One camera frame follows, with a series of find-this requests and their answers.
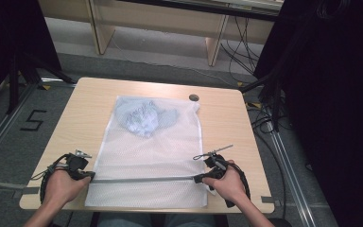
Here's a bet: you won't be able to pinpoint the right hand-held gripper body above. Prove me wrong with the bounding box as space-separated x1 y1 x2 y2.
193 144 234 182

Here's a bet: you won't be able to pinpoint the black floor cables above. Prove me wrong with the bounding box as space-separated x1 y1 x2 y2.
247 99 289 220

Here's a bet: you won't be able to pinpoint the aluminium floor rail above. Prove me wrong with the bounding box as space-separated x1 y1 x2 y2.
0 82 40 169
264 119 317 227

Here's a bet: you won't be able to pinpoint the black tripod stand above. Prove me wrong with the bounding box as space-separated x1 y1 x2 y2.
239 70 285 133
5 51 77 115

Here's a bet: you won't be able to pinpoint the light wooden desk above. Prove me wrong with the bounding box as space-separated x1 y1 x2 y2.
38 0 285 68

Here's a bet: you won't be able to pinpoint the white mesh laundry bag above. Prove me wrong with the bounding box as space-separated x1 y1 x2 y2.
84 95 209 209

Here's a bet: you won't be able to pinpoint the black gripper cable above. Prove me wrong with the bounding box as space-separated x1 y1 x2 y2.
225 162 252 209
30 153 71 204

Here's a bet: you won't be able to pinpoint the black curtain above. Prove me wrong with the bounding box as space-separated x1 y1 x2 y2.
0 0 62 107
253 0 363 227

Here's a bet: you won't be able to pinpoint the light blue crumpled garment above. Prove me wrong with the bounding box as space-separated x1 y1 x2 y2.
115 97 182 139

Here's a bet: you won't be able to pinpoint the person's legs in jeans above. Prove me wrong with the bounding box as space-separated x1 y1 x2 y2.
97 212 216 227

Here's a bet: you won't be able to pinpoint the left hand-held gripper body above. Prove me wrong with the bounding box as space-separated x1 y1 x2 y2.
63 148 93 182

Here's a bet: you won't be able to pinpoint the person's right hand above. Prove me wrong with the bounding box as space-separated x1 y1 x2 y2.
201 160 249 206

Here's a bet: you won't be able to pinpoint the person's left hand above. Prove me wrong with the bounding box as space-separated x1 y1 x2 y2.
43 168 92 206

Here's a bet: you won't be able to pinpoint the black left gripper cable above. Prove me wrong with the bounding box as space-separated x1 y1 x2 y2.
30 153 71 204

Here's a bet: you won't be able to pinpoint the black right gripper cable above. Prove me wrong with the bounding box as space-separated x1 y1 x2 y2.
225 162 252 209

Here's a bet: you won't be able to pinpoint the bundle of black hanging cables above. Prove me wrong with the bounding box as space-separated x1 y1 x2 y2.
219 14 264 83

